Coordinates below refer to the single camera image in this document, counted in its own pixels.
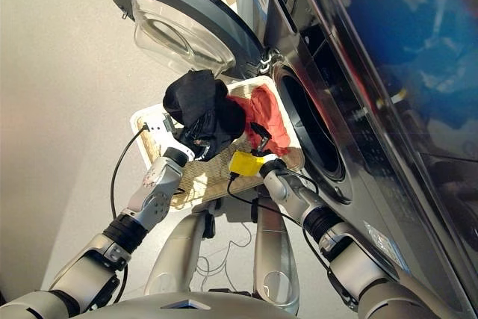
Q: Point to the red garment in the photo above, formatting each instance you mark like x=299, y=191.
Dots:
x=269, y=117

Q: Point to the black garment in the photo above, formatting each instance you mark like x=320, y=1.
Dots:
x=198, y=102

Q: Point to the pale woven basket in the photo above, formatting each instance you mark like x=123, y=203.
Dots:
x=209, y=181

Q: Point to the black wheeled basket stand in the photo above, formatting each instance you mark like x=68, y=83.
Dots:
x=209, y=227

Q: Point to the grey washing machine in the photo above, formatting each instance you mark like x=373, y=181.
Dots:
x=358, y=169

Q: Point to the round washing machine door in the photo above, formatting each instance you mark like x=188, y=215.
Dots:
x=209, y=9

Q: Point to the silver robot leg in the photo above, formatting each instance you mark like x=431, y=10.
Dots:
x=175, y=251
x=276, y=259

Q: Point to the silver robot torso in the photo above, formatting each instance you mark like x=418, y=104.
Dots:
x=149, y=309

